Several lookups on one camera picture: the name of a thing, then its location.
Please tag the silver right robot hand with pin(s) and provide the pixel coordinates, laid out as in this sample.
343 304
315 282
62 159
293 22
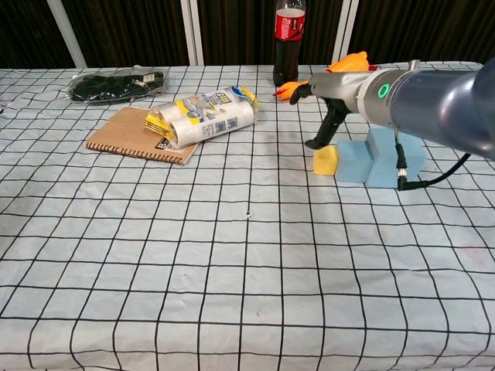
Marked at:
340 90

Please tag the medium blue foam block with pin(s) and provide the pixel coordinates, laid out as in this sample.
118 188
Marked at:
354 162

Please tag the small yellow foam block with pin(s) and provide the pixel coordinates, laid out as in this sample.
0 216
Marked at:
325 162

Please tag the yellow rubber chicken toy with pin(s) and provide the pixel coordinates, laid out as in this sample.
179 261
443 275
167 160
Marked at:
350 62

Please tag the cola bottle red label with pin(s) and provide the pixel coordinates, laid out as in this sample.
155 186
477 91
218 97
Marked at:
288 50

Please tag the large blue foam block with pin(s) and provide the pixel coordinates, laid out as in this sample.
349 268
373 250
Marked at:
381 170

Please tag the pack of white rolls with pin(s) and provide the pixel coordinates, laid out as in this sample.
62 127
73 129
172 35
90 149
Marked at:
205 120

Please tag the brown spiral notebook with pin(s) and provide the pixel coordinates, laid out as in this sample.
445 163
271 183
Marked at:
123 135

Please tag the black gloves in plastic bag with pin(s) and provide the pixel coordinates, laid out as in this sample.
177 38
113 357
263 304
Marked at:
112 87

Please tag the checkered light blue tablecloth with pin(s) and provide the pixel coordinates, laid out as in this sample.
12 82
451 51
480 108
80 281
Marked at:
193 270

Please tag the double white frame post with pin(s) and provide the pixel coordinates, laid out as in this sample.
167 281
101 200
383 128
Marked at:
192 35

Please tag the slanted white frame post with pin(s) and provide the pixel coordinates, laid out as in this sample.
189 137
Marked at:
67 35

